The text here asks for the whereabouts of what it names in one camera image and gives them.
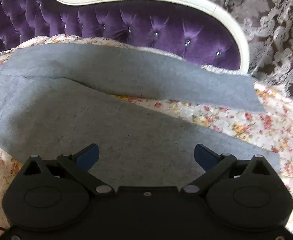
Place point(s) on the grey fabric pants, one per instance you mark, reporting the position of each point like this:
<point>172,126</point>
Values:
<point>59,98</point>

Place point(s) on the floral patterned bedsheet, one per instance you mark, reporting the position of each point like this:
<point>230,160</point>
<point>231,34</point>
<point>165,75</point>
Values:
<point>271,131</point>

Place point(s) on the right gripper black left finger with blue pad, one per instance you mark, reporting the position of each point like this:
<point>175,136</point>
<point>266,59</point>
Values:
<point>78,166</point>

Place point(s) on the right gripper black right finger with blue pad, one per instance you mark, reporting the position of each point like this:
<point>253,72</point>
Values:
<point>214,165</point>

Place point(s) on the purple tufted white-framed headboard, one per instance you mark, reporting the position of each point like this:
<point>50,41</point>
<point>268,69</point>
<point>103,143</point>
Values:
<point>199,31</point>

